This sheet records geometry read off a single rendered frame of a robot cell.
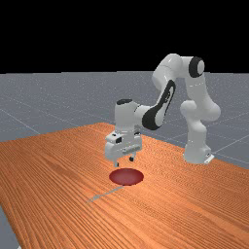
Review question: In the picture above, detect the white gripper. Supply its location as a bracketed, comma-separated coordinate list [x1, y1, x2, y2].
[104, 129, 143, 168]

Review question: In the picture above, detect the red plate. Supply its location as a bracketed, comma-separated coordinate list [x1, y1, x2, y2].
[108, 167, 145, 187]

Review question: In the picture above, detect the grey fork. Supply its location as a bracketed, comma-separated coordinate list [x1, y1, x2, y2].
[87, 186, 125, 203]

